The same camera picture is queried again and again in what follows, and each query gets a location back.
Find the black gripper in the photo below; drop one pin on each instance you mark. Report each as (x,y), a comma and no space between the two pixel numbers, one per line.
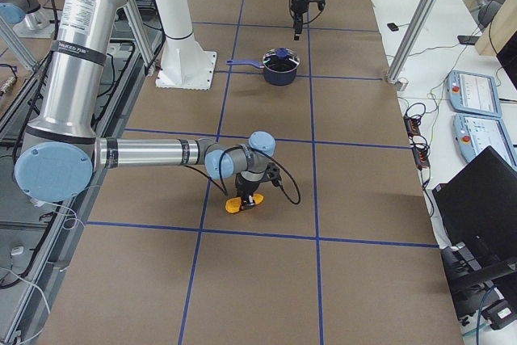
(245,187)
(298,8)

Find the yellow corn cob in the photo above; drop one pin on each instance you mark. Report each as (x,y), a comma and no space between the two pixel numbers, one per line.
(232,205)

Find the glass pot lid blue knob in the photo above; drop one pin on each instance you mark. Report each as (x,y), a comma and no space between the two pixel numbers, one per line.
(281,59)

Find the blue saucepan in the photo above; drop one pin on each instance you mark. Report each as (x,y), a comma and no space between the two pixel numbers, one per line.
(272,77)

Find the small black device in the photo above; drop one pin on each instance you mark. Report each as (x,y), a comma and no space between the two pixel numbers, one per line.
(393,27)

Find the black power strip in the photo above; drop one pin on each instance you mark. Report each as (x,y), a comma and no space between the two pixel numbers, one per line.
(418,143)

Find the teach pendant far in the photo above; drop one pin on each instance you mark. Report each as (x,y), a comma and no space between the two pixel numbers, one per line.
(473,93)

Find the teach pendant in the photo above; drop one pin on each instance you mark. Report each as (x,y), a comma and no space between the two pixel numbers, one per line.
(474,133)
(473,93)

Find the teach pendant near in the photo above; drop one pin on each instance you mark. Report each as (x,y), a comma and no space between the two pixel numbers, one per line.
(474,133)

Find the black laptop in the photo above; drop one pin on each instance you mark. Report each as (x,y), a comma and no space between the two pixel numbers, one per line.
(480,201)

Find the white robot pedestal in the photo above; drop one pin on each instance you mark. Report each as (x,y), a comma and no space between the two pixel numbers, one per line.
(184,63)

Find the aluminium frame post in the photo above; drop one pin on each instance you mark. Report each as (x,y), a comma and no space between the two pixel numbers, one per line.
(417,22)

